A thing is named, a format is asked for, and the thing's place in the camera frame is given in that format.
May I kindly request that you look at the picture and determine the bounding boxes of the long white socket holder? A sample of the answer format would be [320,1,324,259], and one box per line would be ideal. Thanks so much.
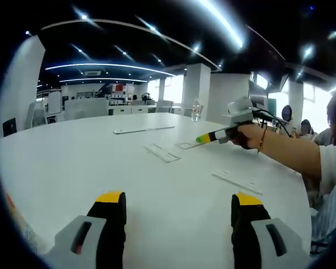
[113,125,175,136]

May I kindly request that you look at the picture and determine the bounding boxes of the clear acrylic plate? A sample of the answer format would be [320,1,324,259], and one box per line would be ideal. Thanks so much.
[210,170,264,197]
[175,139,211,151]

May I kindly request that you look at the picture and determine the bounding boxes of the clear water bottle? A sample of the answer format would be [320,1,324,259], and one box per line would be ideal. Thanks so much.
[190,98,201,122]

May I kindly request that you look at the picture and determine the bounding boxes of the white short-sleeved shirt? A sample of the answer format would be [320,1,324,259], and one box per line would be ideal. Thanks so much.
[318,142,336,197]

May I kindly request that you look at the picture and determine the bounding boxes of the teal board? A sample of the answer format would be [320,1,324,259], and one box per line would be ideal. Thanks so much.
[267,98,278,116]

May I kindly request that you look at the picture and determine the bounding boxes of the curved ceiling light strip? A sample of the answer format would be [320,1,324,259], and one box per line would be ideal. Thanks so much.
[59,77,148,84]
[44,63,176,77]

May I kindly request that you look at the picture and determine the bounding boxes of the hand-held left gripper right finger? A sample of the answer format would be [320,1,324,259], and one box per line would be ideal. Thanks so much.
[231,192,311,269]

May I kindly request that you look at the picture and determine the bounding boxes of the long ceiling light strip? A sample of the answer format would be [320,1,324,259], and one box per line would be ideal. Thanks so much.
[189,0,245,49]

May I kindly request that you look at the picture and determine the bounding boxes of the hanging dark screen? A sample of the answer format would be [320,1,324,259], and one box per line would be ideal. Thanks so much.
[265,68,291,95]

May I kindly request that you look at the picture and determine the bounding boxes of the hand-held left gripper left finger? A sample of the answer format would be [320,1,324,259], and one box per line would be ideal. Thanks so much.
[46,191,128,269]

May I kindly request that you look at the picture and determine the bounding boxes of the person's right hand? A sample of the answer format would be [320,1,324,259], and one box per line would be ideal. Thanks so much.
[230,123,266,151]

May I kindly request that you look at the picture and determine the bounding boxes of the red string bracelet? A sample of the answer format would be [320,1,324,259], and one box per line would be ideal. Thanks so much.
[256,127,268,154]

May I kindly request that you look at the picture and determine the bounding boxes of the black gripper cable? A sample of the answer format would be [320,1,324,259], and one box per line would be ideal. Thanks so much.
[251,108,293,138]

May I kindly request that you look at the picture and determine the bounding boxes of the striped blue garment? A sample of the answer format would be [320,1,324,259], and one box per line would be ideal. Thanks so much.
[310,170,336,254]

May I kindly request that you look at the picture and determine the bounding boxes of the computer monitor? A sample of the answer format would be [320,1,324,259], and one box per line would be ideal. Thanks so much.
[248,80,270,109]

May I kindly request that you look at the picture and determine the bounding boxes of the white desk partition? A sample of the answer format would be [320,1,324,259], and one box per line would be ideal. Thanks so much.
[63,98,110,120]

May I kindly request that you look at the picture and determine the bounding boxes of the shelf with red white boxes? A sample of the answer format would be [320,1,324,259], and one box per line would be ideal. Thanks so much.
[104,83,136,106]

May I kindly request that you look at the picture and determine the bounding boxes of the tomato label drink bottle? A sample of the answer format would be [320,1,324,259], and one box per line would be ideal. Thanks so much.
[1,187,50,254]

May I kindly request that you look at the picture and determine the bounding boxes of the black box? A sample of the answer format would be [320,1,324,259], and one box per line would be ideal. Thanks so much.
[2,117,18,138]

